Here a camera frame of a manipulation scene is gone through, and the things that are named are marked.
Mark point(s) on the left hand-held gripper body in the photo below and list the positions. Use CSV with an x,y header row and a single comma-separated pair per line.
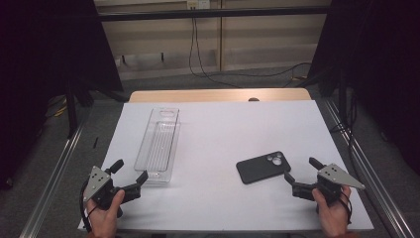
x,y
99,188

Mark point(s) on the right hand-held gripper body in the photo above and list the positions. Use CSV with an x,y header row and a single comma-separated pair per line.
x,y
330,185

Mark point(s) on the black phone case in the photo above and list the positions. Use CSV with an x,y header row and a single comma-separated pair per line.
x,y
261,168

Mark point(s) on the clear plastic tray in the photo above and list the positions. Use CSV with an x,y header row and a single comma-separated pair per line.
x,y
158,145

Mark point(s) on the person's left hand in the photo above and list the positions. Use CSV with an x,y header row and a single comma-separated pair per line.
x,y
104,218

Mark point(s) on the person's right hand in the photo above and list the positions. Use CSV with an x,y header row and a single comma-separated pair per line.
x,y
333,218

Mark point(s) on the wooden table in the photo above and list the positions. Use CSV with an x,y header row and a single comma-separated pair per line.
x,y
198,95

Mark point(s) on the black curtain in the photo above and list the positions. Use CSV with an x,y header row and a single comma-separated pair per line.
x,y
379,66
39,66

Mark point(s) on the black horizontal bar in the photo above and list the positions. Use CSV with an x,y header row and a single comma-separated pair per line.
x,y
214,14

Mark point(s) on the metal floor rail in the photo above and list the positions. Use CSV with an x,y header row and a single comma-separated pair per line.
x,y
373,172
56,165

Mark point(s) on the black stand post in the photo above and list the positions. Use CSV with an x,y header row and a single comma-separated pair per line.
x,y
71,112

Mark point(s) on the wall power outlet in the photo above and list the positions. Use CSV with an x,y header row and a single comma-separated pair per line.
x,y
198,4

